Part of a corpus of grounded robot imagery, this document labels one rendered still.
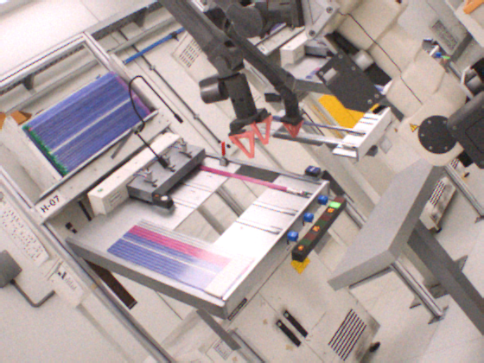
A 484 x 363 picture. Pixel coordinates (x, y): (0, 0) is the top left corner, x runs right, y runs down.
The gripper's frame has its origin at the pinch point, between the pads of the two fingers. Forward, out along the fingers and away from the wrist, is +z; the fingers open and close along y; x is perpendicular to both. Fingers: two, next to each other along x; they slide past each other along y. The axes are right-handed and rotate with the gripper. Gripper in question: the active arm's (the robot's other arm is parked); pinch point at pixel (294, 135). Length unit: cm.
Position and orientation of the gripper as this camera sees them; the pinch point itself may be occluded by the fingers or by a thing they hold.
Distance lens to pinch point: 235.5
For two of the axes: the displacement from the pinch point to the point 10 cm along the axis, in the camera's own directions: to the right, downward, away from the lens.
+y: -5.4, 5.1, -6.6
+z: 1.3, 8.3, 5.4
